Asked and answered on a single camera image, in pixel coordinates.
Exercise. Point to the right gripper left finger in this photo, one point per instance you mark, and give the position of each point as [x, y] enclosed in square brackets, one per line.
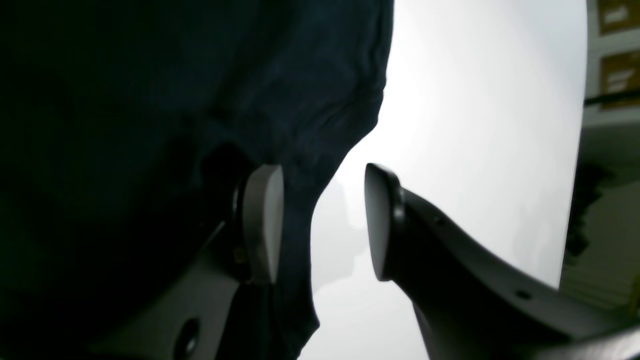
[188, 319]

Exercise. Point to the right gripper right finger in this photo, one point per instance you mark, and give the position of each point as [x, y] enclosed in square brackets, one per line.
[469, 303]

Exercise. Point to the black T-shirt with sun print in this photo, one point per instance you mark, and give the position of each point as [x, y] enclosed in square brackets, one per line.
[126, 125]

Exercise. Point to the cardboard boxes on shelf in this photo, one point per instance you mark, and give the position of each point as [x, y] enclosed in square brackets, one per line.
[618, 25]

